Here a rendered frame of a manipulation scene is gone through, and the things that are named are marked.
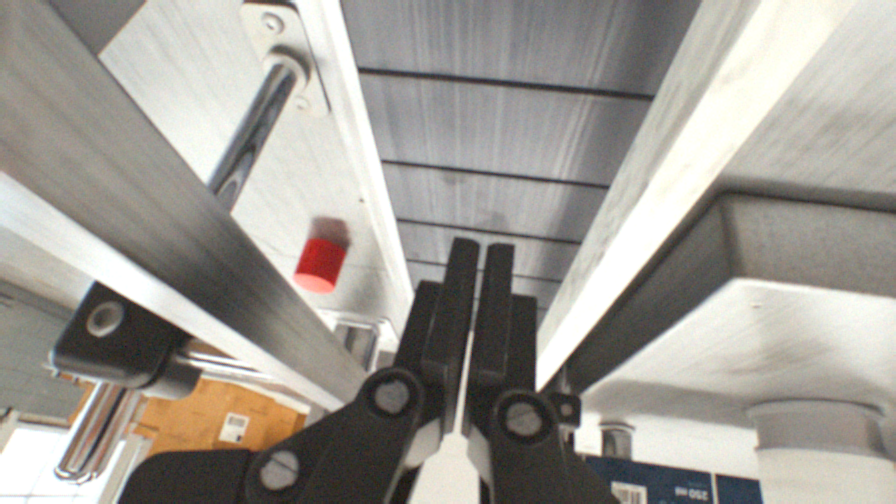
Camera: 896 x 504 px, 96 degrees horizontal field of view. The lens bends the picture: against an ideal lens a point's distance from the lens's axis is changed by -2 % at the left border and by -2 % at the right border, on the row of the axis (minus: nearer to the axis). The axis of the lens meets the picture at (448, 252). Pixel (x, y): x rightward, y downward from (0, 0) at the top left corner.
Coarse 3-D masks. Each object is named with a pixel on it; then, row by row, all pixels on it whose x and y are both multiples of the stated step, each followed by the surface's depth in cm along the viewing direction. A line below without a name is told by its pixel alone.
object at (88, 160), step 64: (0, 0) 3; (0, 64) 3; (64, 64) 3; (0, 128) 3; (64, 128) 3; (128, 128) 4; (0, 192) 3; (64, 192) 4; (128, 192) 4; (192, 192) 5; (64, 256) 5; (128, 256) 4; (192, 256) 5; (256, 256) 7; (192, 320) 6; (256, 320) 7; (320, 320) 10; (320, 384) 10
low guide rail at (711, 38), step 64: (704, 0) 7; (768, 0) 5; (832, 0) 5; (704, 64) 7; (768, 64) 6; (640, 128) 10; (704, 128) 7; (640, 192) 9; (576, 256) 15; (640, 256) 11; (576, 320) 16
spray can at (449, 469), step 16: (464, 368) 27; (464, 384) 27; (448, 448) 25; (464, 448) 25; (432, 464) 25; (448, 464) 25; (464, 464) 25; (432, 480) 24; (448, 480) 24; (464, 480) 24; (416, 496) 24; (432, 496) 24; (448, 496) 24; (464, 496) 24
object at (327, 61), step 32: (320, 0) 10; (320, 32) 11; (320, 64) 12; (352, 64) 12; (352, 96) 13; (352, 128) 14; (352, 160) 16; (384, 192) 17; (384, 224) 19; (384, 256) 22
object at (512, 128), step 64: (384, 0) 10; (448, 0) 10; (512, 0) 9; (576, 0) 9; (640, 0) 9; (384, 64) 11; (448, 64) 11; (512, 64) 11; (576, 64) 10; (640, 64) 10; (384, 128) 14; (448, 128) 13; (512, 128) 13; (576, 128) 12; (448, 192) 16; (512, 192) 15; (576, 192) 15; (448, 256) 21
